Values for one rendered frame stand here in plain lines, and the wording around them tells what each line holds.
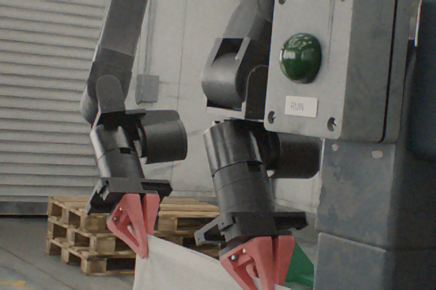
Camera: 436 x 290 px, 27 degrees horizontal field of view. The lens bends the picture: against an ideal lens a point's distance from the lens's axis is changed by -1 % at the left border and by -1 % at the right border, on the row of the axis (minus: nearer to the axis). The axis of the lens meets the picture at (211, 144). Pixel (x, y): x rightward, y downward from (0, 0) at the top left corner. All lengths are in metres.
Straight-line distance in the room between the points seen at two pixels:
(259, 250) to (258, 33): 0.22
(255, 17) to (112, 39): 0.40
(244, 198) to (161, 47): 8.15
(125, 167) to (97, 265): 4.98
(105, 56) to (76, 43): 7.32
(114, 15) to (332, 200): 0.78
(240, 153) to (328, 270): 0.36
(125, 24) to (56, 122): 7.24
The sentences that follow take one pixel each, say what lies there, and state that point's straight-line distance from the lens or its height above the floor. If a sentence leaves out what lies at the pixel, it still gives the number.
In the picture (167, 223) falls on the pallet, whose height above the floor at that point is 0.36.
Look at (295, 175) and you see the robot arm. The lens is 0.99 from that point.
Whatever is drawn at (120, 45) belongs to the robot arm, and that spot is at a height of 1.32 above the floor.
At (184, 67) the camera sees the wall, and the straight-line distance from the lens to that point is 9.17.
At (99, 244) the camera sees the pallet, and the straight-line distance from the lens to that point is 6.10.
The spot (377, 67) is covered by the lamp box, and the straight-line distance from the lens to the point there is 0.52.
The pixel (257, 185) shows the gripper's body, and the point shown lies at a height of 1.17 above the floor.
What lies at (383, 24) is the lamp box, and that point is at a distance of 0.53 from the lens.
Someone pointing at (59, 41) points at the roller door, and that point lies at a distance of 8.52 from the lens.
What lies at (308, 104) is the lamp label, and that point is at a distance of 0.53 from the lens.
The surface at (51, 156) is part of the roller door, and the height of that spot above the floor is 0.57.
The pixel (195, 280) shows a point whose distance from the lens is 1.03.
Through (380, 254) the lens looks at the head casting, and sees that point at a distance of 0.55.
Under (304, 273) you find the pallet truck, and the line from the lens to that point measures 6.39.
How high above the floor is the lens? 1.26
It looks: 3 degrees down
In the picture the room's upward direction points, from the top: 5 degrees clockwise
